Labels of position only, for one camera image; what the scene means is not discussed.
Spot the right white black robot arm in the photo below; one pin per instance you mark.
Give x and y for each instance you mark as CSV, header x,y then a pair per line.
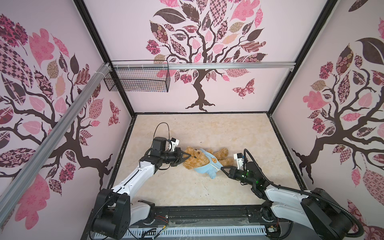
x,y
315,210

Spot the diagonal aluminium rail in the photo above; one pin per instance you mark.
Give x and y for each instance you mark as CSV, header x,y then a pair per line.
x,y
16,189

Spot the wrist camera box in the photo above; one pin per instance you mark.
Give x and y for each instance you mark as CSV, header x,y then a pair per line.
x,y
173,144
239,158

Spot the light blue bear shirt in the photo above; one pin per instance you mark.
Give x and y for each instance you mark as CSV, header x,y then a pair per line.
x,y
212,167

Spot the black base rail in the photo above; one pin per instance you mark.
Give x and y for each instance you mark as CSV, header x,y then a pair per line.
x,y
210,213

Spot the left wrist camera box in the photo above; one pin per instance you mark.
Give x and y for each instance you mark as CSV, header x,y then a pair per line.
x,y
173,144

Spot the brown teddy bear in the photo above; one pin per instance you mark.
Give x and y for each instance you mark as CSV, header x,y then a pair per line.
x,y
199,159

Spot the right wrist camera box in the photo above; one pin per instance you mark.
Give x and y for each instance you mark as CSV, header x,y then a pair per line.
x,y
239,158

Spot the black wire basket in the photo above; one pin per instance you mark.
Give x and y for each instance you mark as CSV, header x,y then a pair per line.
x,y
139,76

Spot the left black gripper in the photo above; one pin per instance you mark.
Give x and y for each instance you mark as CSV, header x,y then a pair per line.
x,y
178,153

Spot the white slotted cable duct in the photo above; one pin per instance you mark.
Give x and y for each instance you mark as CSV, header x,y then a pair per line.
x,y
189,232

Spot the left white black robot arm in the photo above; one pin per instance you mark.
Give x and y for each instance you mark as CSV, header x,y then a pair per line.
x,y
121,195

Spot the horizontal aluminium rail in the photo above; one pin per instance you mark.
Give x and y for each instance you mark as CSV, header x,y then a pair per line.
x,y
203,66

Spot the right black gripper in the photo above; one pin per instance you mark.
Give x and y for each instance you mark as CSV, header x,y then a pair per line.
x,y
234,173

